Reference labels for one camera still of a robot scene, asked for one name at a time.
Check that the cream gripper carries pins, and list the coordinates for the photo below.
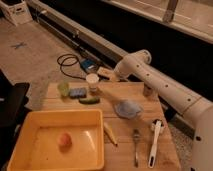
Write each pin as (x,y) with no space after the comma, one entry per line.
(112,77)

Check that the black and tan eraser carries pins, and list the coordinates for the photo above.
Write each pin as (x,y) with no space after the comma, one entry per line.
(103,72)

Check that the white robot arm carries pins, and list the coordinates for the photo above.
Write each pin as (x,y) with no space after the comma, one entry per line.
(196,109)

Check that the white paper cup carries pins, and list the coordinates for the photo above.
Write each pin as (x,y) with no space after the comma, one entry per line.
(92,79)

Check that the green plastic cup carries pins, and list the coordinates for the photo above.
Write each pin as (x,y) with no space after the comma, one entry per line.
(63,89)

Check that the blue power box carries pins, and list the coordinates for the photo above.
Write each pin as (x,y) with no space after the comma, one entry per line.
(87,65)

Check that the blue cloth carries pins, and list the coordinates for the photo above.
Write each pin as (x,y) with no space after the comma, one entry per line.
(127,109)

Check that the green cucumber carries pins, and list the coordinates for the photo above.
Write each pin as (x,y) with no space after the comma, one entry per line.
(91,100)

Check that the orange peach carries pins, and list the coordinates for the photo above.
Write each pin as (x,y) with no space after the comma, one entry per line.
(65,140)

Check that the yellow plastic tub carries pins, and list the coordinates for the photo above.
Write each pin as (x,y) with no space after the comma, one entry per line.
(37,145)

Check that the black chair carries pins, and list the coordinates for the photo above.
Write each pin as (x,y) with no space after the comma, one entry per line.
(12,111)

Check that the white cardboard box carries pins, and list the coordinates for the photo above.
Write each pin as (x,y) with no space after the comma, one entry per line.
(16,13)

